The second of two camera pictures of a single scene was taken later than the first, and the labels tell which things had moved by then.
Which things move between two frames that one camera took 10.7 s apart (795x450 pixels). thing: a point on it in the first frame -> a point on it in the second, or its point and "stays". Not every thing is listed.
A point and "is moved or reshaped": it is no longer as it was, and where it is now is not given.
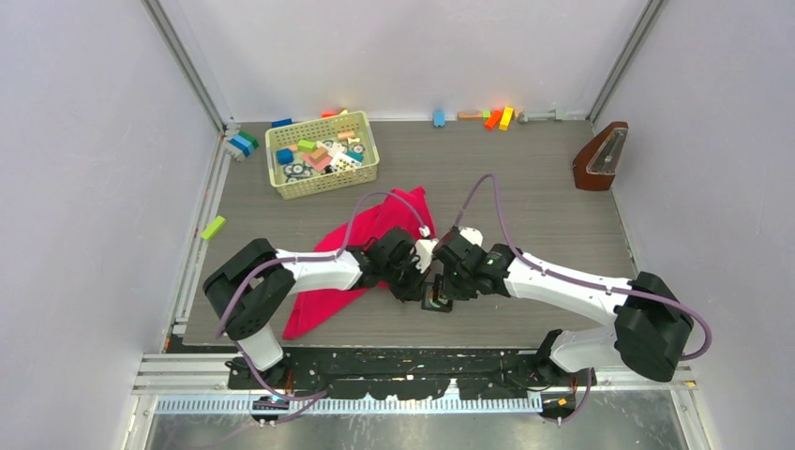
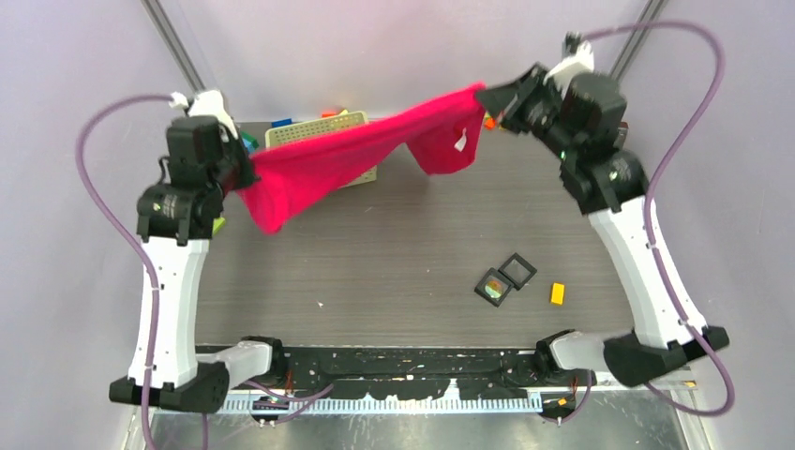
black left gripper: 412,292 -> 248,176
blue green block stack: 246,142 stays
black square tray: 442,305 is moved or reshaped
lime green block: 213,228 stays
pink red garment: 401,209 -> 436,137
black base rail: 397,375 stays
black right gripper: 456,293 -> 507,102
